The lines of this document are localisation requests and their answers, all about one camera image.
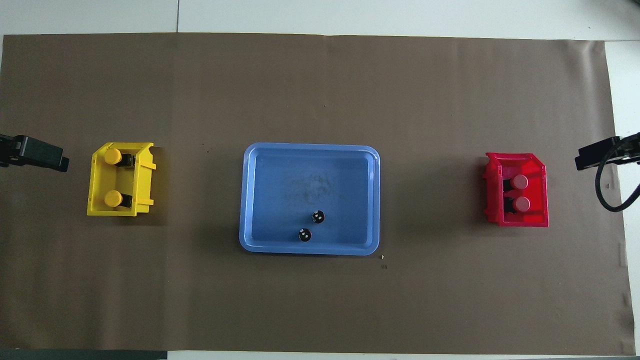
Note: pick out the yellow push button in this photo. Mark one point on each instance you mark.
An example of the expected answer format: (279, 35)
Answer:
(113, 199)
(113, 157)

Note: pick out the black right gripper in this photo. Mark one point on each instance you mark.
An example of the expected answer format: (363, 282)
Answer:
(629, 149)

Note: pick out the blue plastic tray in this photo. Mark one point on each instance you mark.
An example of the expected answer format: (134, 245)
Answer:
(280, 175)

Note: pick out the brown paper table mat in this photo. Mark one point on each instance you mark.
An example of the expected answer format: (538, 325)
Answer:
(200, 90)

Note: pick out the red plastic parts bin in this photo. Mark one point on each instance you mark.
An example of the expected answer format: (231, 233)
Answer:
(539, 200)

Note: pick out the red push button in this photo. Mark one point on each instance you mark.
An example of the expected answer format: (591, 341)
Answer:
(521, 203)
(520, 181)

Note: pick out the yellow plastic parts bin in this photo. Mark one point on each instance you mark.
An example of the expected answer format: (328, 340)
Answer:
(98, 180)

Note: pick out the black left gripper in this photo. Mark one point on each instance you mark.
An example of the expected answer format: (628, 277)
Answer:
(9, 150)

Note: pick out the black knob with white dots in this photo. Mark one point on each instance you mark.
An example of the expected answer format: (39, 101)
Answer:
(304, 234)
(318, 216)

